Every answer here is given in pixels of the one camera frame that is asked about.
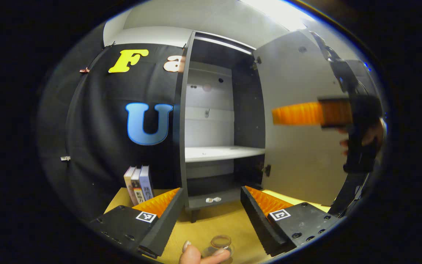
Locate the black backdrop cloth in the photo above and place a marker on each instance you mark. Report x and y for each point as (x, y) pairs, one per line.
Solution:
(97, 121)

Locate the beige book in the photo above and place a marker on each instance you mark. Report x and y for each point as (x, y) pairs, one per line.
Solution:
(129, 183)

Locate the clear plastic bottle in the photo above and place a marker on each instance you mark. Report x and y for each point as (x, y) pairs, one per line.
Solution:
(208, 251)

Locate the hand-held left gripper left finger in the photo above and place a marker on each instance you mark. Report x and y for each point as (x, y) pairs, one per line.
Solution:
(167, 223)

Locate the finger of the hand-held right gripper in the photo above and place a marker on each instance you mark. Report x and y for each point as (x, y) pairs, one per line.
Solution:
(337, 113)
(295, 113)

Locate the beige cabinet door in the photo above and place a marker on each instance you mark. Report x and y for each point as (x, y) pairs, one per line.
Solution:
(299, 154)

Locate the grey cabinet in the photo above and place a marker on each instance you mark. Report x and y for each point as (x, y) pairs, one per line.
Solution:
(248, 110)

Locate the long ceiling light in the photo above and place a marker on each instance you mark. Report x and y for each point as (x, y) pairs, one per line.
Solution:
(280, 11)

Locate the black door hinge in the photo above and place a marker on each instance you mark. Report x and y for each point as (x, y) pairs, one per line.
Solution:
(255, 65)
(267, 170)

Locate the pink clip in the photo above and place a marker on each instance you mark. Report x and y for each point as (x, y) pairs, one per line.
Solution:
(84, 70)

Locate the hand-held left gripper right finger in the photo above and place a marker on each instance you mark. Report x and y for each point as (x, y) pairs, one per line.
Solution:
(255, 220)

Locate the blue-grey book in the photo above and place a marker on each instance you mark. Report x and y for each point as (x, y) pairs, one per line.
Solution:
(146, 183)

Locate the white cabinet shelf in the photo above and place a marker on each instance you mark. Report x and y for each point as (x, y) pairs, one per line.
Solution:
(222, 153)

